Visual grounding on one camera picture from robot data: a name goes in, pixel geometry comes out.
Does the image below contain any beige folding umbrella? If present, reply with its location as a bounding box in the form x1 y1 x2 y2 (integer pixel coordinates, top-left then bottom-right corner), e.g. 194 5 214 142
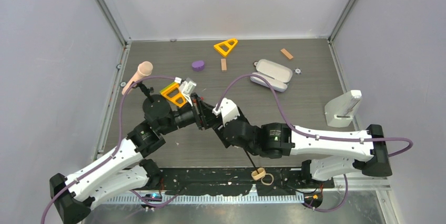
244 150 275 186

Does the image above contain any white glasses case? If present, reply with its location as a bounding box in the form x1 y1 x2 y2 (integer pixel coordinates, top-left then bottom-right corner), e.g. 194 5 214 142
250 59 293 92

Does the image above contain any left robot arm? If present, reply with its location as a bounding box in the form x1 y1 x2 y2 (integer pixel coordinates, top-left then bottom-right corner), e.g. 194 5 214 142
49 93 239 223

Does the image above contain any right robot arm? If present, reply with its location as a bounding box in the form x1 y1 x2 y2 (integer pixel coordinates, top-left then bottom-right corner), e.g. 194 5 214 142
216 118 392 181

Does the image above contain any orange green triangle block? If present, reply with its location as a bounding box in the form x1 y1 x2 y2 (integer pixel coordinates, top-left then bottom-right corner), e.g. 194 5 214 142
160 82 187 108

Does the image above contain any purple heart-shaped box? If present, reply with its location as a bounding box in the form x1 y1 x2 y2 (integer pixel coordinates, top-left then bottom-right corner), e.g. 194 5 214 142
191 60 205 72

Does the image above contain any pink toy microphone on stand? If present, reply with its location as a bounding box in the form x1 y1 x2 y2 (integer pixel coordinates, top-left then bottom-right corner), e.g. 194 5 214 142
118 61 175 119

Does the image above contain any small wooden block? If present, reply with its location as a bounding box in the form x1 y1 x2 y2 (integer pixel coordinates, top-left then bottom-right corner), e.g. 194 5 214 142
220 58 227 72
280 48 293 60

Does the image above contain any white stand holder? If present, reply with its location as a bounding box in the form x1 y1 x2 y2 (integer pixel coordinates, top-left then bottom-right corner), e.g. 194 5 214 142
324 90 362 128

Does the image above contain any yellow triangle frame block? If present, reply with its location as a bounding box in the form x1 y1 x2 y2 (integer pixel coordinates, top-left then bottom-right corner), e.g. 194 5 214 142
213 38 238 58

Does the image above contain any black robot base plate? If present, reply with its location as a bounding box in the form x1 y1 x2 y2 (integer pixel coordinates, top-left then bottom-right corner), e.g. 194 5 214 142
138 167 335 196

